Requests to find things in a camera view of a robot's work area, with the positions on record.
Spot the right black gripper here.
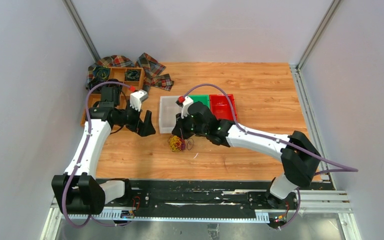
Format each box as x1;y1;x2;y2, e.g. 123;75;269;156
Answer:
172;111;207;142

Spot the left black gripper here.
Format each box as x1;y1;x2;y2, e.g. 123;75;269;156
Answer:
115;100;156;137

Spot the yellow cable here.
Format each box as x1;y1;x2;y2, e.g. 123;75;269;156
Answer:
168;135;186;153

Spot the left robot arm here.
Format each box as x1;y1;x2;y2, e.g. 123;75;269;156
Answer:
51;81;156;215

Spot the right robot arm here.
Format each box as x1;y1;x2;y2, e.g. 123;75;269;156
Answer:
171;101;320;209

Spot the white plastic bin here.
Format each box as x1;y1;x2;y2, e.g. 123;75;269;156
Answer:
158;95;182;134

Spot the green plastic bin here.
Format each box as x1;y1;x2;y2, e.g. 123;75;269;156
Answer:
188;94;210;108

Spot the red plastic bin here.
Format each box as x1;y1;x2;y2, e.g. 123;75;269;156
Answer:
209;94;234;121

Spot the rolled dark tie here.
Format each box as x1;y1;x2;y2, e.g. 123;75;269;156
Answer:
124;69;141;82
92;66;111;80
86;77;105;91

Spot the plaid cloth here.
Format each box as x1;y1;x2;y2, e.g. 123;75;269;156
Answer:
86;52;175;92

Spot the wooden compartment tray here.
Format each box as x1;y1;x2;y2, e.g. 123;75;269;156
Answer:
80;66;146;131

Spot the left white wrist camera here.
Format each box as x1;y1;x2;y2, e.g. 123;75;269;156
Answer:
129;89;149;112

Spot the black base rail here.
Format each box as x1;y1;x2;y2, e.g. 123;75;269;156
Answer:
92;178;335;220

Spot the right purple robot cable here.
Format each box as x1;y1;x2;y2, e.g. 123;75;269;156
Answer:
182;83;359;230

